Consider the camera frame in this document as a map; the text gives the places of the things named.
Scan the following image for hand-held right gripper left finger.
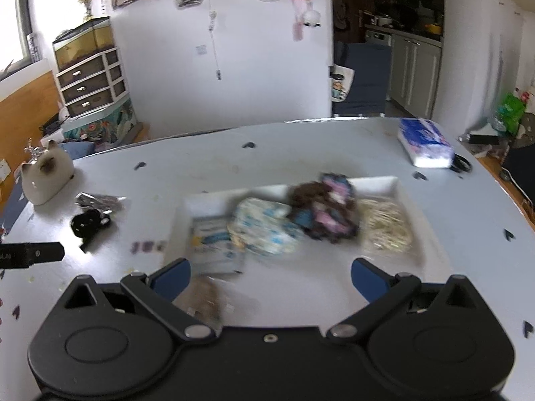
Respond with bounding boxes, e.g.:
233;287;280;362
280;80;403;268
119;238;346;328
63;258;216;342

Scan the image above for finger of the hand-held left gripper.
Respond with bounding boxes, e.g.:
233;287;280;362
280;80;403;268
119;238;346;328
0;241;65;270

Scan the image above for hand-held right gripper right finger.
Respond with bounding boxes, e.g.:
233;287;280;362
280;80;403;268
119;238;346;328
325;258;481;341

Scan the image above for white printed packet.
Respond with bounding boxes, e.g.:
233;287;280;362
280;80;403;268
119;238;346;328
190;216;246;277

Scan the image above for shallow white tray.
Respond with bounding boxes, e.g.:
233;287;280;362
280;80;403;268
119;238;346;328
165;175;431;327

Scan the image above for white blue floral scrunchie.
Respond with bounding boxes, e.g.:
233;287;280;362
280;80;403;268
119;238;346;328
228;197;305;257

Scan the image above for black hair clip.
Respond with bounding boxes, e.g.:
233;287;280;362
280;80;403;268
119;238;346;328
70;211;113;252

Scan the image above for white cat figurine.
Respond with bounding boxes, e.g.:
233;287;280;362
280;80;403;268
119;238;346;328
22;140;75;206

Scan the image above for clear packet dark contents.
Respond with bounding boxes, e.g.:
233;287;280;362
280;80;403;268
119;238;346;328
74;192;127;214

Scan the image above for dark floral scrunchie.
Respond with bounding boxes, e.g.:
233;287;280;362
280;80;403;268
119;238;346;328
288;172;360;245

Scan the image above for blue pillow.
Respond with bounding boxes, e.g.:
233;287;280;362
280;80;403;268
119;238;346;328
59;142;96;160

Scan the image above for black scissors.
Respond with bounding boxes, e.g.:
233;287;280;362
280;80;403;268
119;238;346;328
450;154;473;174

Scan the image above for teal floral cloth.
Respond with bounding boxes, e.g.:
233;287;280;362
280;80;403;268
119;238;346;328
63;96;138;145

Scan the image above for blue tissue pack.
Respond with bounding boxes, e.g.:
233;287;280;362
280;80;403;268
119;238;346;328
396;118;454;169

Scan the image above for orange wooden panel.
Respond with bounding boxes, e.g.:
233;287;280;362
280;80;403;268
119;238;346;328
0;69;62;184

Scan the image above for beige television cabinet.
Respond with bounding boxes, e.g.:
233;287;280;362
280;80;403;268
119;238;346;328
476;154;535;218

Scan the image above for plastic drawer cabinet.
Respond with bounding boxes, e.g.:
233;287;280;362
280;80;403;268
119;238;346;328
56;48;128;118

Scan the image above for black television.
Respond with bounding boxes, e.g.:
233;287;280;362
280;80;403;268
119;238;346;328
502;121;535;231

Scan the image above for white printed tote bag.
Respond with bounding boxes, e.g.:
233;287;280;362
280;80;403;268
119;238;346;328
331;64;356;102

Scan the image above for dark blue sofa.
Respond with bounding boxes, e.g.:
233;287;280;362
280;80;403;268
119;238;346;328
333;42;388;117

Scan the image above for glass fish tank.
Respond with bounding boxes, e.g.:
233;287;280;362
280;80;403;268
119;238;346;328
52;17;114;72

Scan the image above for grey kitchen cabinets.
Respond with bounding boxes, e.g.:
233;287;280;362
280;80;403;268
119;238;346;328
389;33;443;120

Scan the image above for green plastic bag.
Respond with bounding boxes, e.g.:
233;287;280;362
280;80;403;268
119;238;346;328
499;94;526;134

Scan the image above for window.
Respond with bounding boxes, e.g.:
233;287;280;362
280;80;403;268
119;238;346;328
0;0;32;78

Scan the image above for washing machine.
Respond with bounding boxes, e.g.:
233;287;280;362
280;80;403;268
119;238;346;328
365;29;394;47

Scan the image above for white plush toy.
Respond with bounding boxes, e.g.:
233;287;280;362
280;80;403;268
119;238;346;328
302;2;323;28

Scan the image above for cream hair ties clear packet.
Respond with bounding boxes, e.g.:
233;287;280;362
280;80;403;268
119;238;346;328
357;198;419;256

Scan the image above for white charger cable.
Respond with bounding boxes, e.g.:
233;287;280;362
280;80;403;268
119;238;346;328
208;10;222;80

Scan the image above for pink hanging strap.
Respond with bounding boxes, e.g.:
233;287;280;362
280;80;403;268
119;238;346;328
282;0;305;43

